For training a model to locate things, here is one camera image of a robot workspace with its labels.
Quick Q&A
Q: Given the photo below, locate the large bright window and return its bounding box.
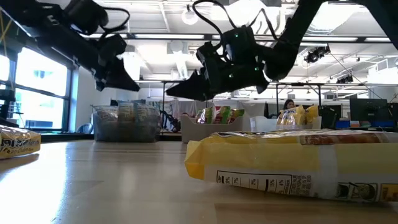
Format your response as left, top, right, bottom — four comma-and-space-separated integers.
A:
0, 46, 73, 131

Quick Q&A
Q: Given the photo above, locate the white ring ceiling lamp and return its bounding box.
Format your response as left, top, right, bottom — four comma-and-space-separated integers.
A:
181, 7, 200, 26

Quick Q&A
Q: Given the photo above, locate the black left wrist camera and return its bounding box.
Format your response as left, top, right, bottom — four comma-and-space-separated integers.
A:
63, 0, 109, 35

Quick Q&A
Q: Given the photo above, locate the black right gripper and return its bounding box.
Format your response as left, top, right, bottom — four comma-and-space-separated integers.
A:
165, 60, 256, 103

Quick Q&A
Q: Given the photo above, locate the black computer monitor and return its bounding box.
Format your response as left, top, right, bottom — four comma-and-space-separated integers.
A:
349, 98, 389, 128

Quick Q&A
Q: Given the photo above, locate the blue chair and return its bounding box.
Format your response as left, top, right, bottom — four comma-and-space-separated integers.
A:
76, 123, 94, 134

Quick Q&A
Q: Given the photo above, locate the blue-edged Maruchan ramen packet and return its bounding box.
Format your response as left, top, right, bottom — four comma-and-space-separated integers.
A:
92, 105, 119, 142
133, 103, 162, 142
117, 101, 135, 141

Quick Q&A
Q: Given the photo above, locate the yellow cable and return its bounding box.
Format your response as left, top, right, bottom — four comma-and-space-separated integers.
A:
0, 9, 15, 46

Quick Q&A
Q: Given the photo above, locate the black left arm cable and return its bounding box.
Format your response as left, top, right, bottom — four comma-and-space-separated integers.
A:
99, 6, 131, 35

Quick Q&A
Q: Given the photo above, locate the white draped cloth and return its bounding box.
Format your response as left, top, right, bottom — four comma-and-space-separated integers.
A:
244, 101, 267, 119
161, 98, 218, 121

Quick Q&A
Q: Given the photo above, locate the white plastic bin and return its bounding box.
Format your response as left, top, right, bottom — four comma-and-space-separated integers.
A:
180, 115, 245, 144

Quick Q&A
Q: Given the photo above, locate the person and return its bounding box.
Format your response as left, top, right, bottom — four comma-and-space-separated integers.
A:
280, 98, 296, 112

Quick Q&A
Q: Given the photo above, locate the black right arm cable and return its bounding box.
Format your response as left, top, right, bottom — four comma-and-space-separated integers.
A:
192, 0, 280, 41

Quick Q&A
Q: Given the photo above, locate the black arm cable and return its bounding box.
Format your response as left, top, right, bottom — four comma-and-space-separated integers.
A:
192, 0, 280, 41
99, 6, 131, 35

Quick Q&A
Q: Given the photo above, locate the green-edged Maruchan ramen packet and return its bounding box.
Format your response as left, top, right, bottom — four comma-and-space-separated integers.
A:
214, 105, 233, 124
195, 107, 217, 124
229, 108, 246, 121

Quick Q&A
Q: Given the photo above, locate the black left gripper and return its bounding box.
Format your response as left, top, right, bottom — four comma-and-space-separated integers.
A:
92, 34, 141, 93

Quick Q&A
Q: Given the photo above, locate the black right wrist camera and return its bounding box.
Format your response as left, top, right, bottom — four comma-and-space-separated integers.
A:
195, 41, 222, 68

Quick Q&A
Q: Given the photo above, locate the clear plastic bin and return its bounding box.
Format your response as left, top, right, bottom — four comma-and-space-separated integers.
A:
249, 115, 323, 133

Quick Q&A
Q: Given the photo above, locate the black chair frame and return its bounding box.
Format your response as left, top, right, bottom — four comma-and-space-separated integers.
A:
160, 110, 182, 133

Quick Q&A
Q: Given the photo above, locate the black stand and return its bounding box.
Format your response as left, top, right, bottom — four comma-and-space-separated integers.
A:
0, 88, 16, 125

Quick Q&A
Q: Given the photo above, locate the grey translucent plastic bin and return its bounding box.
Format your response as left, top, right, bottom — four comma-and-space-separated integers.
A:
91, 104, 163, 144

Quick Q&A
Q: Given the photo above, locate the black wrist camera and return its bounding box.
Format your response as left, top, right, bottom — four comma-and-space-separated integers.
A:
195, 41, 222, 68
63, 0, 109, 35

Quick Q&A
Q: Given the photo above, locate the yellow Maruchan ramen packet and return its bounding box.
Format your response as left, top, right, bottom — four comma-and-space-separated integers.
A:
297, 104, 320, 126
184, 129, 398, 203
0, 124, 42, 160
275, 106, 302, 126

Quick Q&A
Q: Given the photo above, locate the black ceiling spotlight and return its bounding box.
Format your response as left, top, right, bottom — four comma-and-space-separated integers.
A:
336, 73, 354, 85
304, 45, 331, 65

